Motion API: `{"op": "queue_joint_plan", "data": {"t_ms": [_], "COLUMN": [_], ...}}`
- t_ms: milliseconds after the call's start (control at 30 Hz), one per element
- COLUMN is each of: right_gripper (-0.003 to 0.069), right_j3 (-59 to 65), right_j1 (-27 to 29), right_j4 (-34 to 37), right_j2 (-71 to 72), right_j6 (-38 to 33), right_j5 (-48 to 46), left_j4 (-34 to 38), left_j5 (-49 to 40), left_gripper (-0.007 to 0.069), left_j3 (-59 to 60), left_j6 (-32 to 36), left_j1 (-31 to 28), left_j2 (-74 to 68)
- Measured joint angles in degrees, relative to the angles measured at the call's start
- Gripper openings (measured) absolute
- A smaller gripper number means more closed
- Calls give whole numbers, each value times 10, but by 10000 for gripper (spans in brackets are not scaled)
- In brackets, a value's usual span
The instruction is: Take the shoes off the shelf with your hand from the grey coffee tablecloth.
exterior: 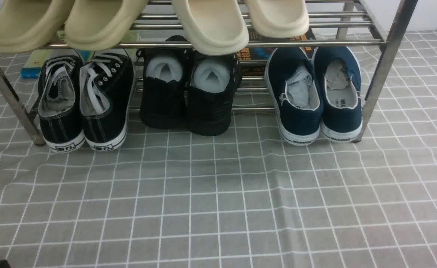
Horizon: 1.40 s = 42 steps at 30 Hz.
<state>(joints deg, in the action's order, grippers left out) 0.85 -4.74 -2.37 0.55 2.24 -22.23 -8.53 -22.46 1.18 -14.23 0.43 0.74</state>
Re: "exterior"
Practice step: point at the navy slip-on shoe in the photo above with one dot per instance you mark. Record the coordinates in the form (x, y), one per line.
(291, 81)
(338, 78)

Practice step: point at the black knit shoe right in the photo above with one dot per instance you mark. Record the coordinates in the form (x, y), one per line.
(211, 90)

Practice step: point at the black knit shoe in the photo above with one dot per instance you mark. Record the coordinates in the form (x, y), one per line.
(211, 90)
(164, 78)

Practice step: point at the black knit shoe left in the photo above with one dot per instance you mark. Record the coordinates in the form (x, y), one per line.
(164, 78)

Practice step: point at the metal shoe rack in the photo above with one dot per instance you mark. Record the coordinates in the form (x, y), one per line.
(352, 8)

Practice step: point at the black orange book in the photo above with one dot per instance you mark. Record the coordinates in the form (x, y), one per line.
(253, 59)

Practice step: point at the grey checked floor cloth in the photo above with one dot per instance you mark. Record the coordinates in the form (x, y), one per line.
(172, 199)

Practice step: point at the cream slipper centre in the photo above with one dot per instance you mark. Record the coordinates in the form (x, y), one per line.
(213, 27)

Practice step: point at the cream slipper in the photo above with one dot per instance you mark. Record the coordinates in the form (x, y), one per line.
(278, 18)
(213, 27)

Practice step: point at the black canvas sneaker right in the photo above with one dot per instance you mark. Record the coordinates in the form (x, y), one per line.
(107, 84)

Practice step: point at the black canvas sneaker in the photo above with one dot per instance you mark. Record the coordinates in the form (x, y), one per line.
(107, 84)
(58, 109)

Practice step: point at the cream slipper right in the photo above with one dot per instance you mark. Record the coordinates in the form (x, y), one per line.
(278, 18)

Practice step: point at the black canvas sneaker left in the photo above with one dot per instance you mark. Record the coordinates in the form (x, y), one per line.
(58, 109)

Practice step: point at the olive slipper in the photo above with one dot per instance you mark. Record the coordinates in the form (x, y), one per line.
(96, 25)
(26, 25)

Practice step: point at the green blue book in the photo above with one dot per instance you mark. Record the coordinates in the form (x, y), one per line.
(32, 68)

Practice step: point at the olive slipper far left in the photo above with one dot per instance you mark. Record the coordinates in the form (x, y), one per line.
(26, 25)

